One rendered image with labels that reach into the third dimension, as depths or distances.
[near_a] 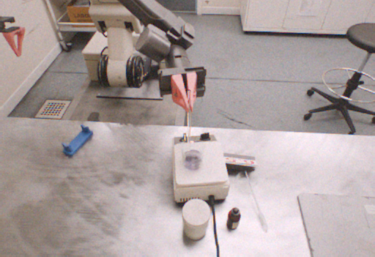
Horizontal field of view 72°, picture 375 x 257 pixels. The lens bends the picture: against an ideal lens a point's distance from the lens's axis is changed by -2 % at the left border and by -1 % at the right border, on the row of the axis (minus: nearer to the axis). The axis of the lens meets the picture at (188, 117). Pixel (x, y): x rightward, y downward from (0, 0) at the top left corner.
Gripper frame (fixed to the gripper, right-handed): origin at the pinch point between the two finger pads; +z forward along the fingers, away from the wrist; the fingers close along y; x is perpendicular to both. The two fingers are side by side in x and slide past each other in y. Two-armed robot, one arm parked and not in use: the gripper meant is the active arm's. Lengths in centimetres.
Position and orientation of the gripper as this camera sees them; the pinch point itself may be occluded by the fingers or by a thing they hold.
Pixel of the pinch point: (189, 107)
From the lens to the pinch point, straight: 50.4
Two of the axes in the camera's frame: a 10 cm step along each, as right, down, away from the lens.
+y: 9.8, -1.2, 1.3
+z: 1.8, 6.9, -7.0
